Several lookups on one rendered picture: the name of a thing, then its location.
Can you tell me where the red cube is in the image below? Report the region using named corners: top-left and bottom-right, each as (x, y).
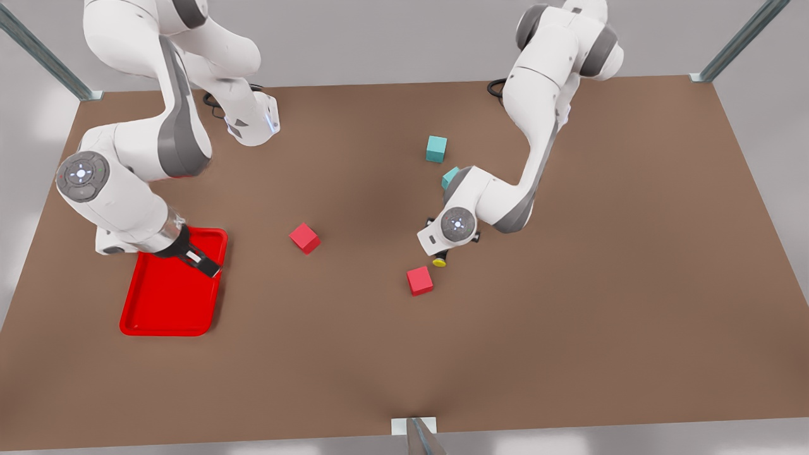
top-left (289, 222), bottom-right (322, 256)
top-left (406, 265), bottom-right (435, 297)

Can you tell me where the red plastic tray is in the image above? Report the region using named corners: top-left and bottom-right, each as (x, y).
top-left (119, 227), bottom-right (229, 337)

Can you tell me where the silver frame post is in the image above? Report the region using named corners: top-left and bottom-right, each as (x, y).
top-left (0, 3), bottom-right (104, 102)
top-left (391, 416), bottom-right (447, 455)
top-left (688, 0), bottom-right (792, 83)

